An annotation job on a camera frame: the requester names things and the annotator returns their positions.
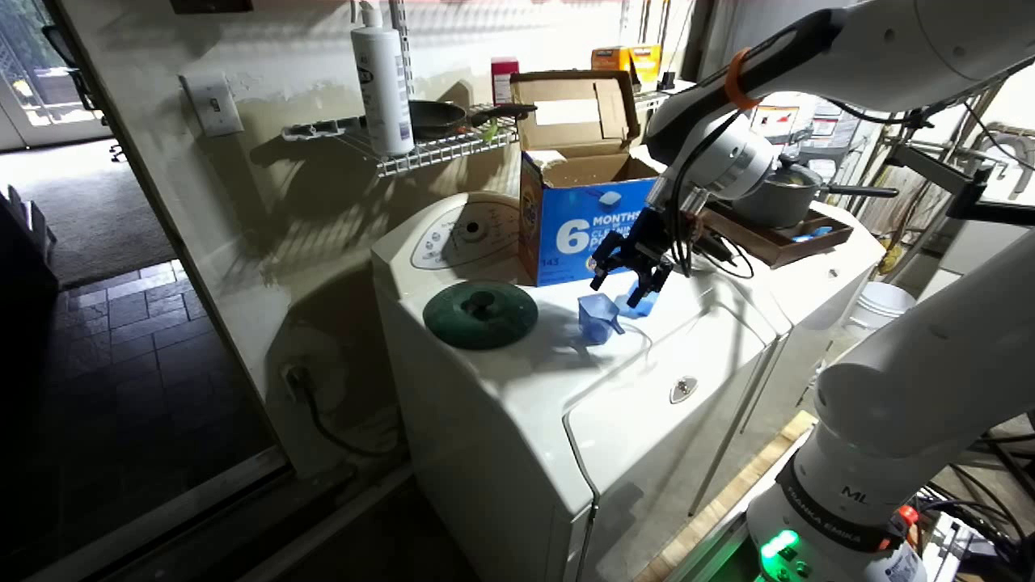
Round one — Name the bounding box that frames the blue detergent cardboard box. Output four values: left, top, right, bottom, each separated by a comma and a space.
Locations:
508, 68, 664, 290

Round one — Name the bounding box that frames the brown cardboard box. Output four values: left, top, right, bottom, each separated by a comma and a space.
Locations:
279, 114, 525, 180

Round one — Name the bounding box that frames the yellow box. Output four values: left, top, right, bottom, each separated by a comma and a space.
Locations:
590, 43, 664, 98

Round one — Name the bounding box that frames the orange cable strap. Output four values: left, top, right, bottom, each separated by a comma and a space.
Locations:
720, 49, 753, 114

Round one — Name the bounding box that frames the grey cooking pot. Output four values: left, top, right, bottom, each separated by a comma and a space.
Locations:
742, 150, 901, 237

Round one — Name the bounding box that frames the green robot base block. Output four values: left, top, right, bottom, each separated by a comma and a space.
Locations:
753, 523, 815, 582

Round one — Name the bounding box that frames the black frying pan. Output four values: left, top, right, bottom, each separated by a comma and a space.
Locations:
404, 98, 540, 144

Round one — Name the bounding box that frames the white light switch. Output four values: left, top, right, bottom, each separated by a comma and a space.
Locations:
178, 71, 246, 138

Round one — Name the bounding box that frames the black camera stand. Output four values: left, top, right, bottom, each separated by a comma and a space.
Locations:
880, 138, 1035, 230

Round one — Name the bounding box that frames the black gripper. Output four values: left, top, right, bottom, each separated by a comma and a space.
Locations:
590, 202, 694, 312

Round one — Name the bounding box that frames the black power cord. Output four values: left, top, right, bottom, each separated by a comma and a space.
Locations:
282, 359, 412, 465

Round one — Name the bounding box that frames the pink box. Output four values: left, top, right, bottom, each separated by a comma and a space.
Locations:
487, 59, 525, 109

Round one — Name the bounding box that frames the dark wooden tray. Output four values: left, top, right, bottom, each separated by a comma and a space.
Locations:
693, 197, 857, 271

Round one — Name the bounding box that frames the white dryer machine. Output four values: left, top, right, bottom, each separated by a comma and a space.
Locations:
689, 197, 891, 522

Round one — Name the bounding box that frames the tall white bottle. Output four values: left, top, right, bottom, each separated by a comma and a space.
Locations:
347, 0, 421, 163

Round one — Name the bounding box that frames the wooden platform board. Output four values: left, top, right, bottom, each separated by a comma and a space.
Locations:
635, 407, 818, 582

